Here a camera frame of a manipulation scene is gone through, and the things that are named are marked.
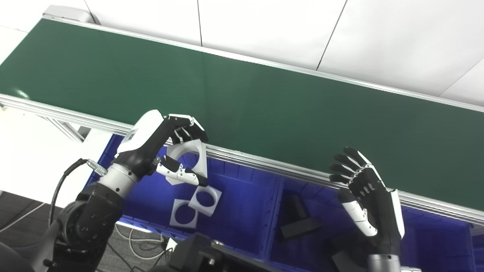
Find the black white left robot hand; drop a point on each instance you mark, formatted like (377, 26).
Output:
(141, 143)

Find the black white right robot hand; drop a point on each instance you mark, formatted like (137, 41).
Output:
(382, 211)

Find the white block with round hole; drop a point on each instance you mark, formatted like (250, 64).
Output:
(215, 196)
(202, 158)
(174, 223)

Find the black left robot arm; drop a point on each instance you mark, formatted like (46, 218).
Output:
(90, 219)

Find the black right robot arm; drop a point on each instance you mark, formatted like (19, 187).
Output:
(383, 264)

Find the black block part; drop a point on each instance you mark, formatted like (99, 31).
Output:
(346, 260)

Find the blue bin with black parts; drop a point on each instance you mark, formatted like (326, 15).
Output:
(435, 245)

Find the aluminium conveyor leg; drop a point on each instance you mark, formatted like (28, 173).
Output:
(68, 130)

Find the black T-shaped part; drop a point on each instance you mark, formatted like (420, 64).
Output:
(300, 226)

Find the blue plastic bin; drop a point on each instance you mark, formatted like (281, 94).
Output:
(479, 253)

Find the blue bin with white parts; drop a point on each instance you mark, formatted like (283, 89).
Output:
(242, 211)

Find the green conveyor belt aluminium frame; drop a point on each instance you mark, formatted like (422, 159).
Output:
(264, 109)

